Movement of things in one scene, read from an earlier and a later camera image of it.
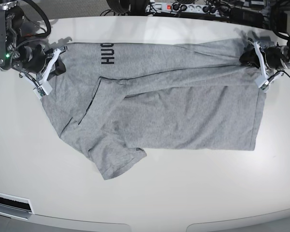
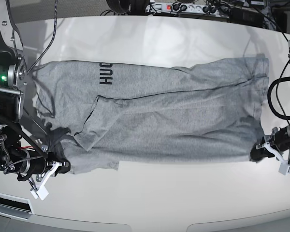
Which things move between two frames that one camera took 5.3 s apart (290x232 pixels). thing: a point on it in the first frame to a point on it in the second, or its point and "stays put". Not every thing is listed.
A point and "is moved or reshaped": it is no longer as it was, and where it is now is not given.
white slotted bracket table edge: x=17 y=207 stays put
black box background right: x=242 y=16 stays put
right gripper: x=275 y=56 to x=282 y=138
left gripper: x=30 y=56 to x=31 y=163
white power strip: x=190 y=8 stays put
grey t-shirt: x=113 y=99 is moved or reshaped
